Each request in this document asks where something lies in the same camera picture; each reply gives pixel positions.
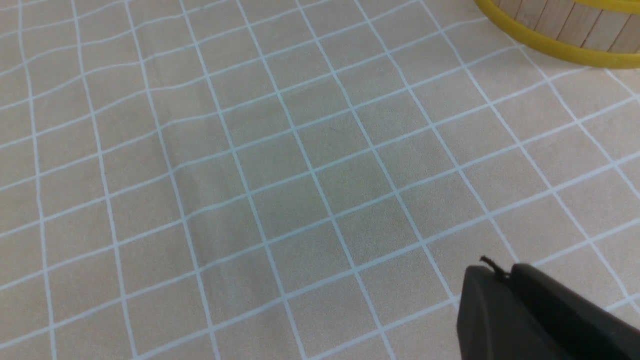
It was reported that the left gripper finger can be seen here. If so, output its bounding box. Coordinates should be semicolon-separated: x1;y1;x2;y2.
456;256;640;360

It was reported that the bamboo steamer tray yellow rim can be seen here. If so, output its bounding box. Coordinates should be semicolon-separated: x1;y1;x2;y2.
476;0;640;69

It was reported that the pink checkered tablecloth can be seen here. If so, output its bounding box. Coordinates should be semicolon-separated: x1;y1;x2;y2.
1;0;639;360

